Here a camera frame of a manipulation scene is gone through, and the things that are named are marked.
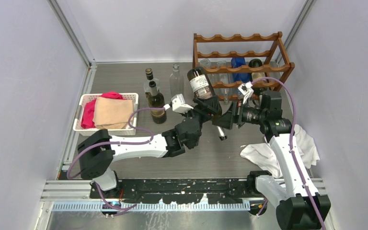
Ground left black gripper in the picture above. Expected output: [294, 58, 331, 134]
[179, 95, 218, 128]

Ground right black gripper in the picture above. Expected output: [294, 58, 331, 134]
[212, 98, 266, 130]

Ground green wine bottle front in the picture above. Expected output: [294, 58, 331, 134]
[187, 67, 228, 141]

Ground blue square glass bottle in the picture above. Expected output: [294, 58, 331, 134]
[230, 57, 253, 88]

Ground dark green wine bottle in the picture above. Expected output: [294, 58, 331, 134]
[248, 58, 269, 96]

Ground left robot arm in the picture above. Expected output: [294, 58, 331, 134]
[76, 94, 221, 198]

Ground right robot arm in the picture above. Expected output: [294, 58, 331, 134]
[213, 91, 331, 230]

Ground wooden wine rack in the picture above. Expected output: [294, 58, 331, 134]
[193, 31, 295, 83]

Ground tall clear glass bottle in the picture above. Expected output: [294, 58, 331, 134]
[169, 64, 184, 97]

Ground clear whisky bottle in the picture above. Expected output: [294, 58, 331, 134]
[143, 68, 160, 96]

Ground white cloth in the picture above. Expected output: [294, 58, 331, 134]
[240, 124, 320, 178]

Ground beige folded cloth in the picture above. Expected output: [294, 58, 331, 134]
[93, 97, 134, 129]

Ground red cloth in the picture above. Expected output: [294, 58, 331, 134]
[80, 92, 123, 129]

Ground white plastic basket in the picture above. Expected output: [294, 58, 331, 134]
[72, 92, 139, 137]

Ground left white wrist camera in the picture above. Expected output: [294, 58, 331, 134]
[163, 93, 193, 114]

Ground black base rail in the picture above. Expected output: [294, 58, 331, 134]
[103, 178, 265, 204]

